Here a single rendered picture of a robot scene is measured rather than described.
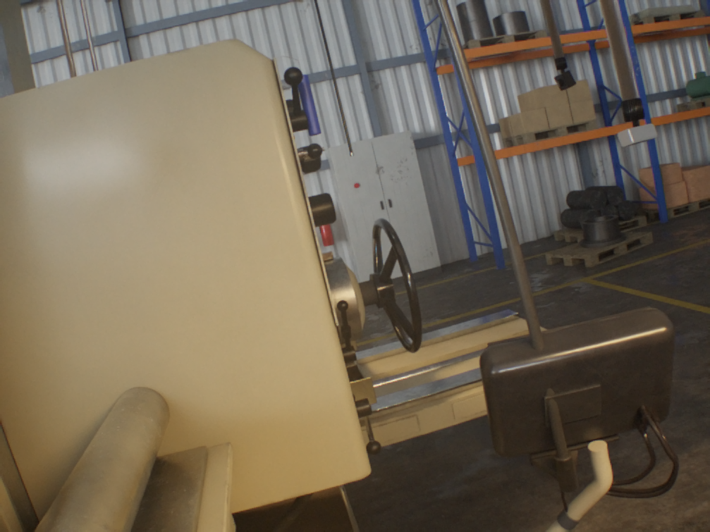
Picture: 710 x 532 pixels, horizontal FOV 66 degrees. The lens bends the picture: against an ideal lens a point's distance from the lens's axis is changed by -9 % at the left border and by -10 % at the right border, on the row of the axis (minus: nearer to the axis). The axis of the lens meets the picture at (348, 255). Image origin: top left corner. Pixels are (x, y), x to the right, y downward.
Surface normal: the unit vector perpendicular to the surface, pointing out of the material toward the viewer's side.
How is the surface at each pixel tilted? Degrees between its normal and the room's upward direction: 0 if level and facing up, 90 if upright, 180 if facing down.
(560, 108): 90
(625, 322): 19
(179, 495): 0
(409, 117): 90
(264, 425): 90
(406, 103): 90
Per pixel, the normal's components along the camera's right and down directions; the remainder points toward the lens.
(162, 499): -0.22, -0.97
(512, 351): -0.25, -0.86
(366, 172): 0.16, 0.09
